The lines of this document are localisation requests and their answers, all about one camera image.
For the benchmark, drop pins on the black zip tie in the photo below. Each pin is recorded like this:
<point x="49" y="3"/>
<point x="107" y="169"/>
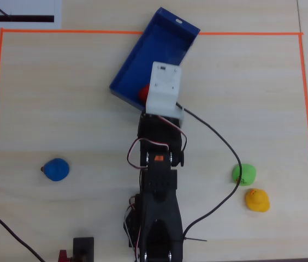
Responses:
<point x="197" y="240"/>

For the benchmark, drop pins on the red rubber duck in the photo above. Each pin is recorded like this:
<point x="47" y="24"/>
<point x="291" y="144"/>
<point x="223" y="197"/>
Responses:
<point x="143" y="94"/>

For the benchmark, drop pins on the small black block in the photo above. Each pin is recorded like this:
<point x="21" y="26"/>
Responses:
<point x="83" y="245"/>

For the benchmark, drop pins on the blue plastic box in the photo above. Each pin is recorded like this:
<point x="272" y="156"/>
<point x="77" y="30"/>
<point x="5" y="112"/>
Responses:
<point x="159" y="41"/>

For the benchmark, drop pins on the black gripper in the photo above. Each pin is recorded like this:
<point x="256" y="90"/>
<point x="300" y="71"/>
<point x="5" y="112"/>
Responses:
<point x="148" y="117"/>

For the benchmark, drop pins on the white printed paper sheet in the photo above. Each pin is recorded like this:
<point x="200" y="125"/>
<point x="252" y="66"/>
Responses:
<point x="34" y="6"/>

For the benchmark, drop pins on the blue rubber duck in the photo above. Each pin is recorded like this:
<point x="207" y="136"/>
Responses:
<point x="57" y="169"/>

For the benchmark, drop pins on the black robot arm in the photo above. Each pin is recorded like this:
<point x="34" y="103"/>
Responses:
<point x="159" y="213"/>

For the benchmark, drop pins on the yellow rubber duck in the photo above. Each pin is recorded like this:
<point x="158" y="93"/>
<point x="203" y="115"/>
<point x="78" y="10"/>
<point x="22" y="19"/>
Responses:
<point x="257" y="202"/>

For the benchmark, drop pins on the green rubber duck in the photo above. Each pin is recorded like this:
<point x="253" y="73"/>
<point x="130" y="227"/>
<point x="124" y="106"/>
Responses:
<point x="248" y="172"/>

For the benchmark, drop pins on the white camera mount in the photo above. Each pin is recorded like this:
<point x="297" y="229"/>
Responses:
<point x="165" y="84"/>

